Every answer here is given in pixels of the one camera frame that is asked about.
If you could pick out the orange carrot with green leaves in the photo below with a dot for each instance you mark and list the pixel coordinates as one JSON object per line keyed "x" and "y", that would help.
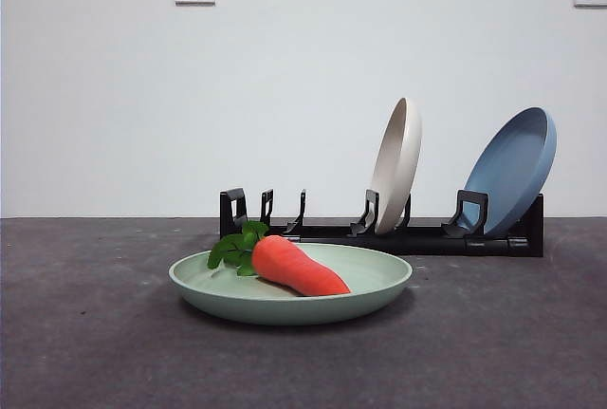
{"x": 294, "y": 266}

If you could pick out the green plate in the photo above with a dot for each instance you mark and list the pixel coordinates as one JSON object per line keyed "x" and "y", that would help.
{"x": 332, "y": 309}

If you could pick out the beige plate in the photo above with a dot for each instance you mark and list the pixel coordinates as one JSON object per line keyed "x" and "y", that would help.
{"x": 398, "y": 167}

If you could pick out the black plate rack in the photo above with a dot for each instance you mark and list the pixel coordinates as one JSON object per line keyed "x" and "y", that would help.
{"x": 427, "y": 240}

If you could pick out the blue plate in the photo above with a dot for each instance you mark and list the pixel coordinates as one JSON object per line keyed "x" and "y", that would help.
{"x": 512, "y": 167}

